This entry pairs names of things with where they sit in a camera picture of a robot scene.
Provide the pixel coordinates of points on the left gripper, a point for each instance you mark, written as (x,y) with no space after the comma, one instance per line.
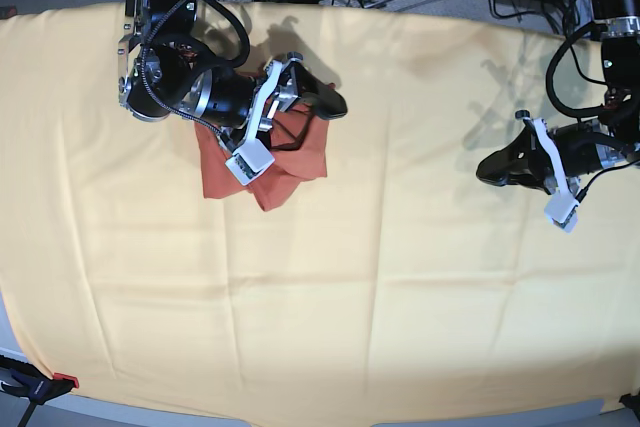
(585,148)

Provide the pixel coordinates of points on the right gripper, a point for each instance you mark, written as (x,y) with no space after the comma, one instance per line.
(224,100)

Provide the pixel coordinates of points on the terracotta orange T-shirt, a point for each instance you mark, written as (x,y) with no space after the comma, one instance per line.
(297,142)

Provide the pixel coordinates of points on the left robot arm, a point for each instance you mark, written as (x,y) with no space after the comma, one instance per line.
(615,24)

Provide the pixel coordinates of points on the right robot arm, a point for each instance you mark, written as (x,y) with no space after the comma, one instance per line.
(164,69)

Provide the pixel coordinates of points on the pale yellow table cloth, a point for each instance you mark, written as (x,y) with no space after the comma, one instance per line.
(398,288)

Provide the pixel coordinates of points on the black clamp right corner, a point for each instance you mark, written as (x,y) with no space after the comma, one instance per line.
(631,402)

